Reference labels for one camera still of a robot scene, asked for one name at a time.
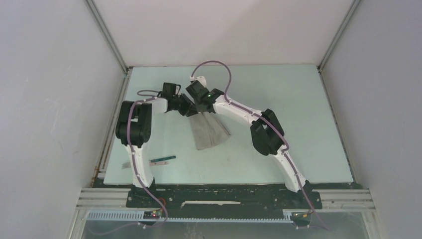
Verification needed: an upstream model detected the grey cloth napkin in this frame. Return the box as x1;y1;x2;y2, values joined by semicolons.
188;112;230;150

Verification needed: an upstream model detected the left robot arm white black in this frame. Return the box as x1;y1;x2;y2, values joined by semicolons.
115;83;198;188

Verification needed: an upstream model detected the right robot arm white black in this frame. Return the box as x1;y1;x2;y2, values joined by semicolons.
186;77;310;208

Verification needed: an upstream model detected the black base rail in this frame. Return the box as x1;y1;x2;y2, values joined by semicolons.
126;184;322;220

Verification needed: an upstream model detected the left aluminium frame post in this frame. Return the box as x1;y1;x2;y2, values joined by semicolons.
84;0;129;74

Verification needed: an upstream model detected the aluminium frame post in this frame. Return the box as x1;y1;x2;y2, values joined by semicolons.
318;0;363;73
84;0;129;74

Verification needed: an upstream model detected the white slotted cable duct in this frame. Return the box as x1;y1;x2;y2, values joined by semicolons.
86;210;310;223

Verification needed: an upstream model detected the right aluminium frame post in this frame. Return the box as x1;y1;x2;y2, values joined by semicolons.
318;0;363;73

